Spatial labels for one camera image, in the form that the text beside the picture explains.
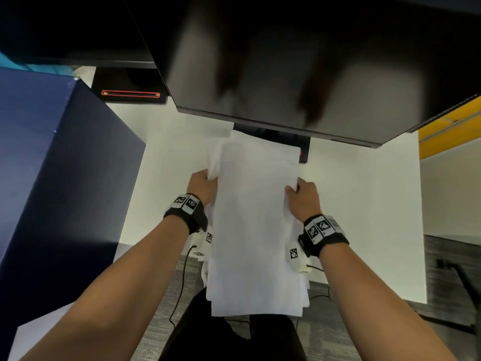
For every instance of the stack of white paper sheets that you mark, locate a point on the stack of white paper sheets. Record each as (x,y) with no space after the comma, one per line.
(255,229)

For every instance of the person's left thumb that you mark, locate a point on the person's left thumb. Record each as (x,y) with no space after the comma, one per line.
(209,174)

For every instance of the black monitor base red stripe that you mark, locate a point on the black monitor base red stripe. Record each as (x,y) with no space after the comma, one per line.
(129,86)

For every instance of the person's right forearm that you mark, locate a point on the person's right forearm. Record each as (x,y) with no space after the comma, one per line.
(375,308)

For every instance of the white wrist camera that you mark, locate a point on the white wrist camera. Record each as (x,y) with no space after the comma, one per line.
(205,242)
(297,257)

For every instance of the person's right hand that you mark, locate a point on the person's right hand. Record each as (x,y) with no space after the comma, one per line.
(306,201)

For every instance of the dark blue box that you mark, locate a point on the dark blue box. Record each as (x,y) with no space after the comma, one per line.
(60,176)

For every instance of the black metal leg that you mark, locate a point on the black metal leg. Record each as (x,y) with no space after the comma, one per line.
(464,281)

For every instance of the person's black trousers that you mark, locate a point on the person's black trousers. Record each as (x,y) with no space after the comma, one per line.
(225,338)

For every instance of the person's left forearm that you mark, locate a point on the person's left forearm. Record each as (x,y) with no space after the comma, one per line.
(112,296)

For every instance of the person's right thumb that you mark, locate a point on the person's right thumb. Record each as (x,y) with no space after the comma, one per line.
(290,197)

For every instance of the person's left hand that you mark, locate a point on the person's left hand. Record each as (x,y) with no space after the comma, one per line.
(198,189)

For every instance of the black marker wristband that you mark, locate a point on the black marker wristband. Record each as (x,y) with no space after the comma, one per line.
(186,211)
(323,233)

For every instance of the large black monitor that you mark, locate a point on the large black monitor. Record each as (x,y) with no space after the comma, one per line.
(300,60)

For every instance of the yellow partition panel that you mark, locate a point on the yellow partition panel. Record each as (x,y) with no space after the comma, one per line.
(454,131)

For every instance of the teal object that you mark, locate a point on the teal object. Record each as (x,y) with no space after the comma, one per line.
(22,63)

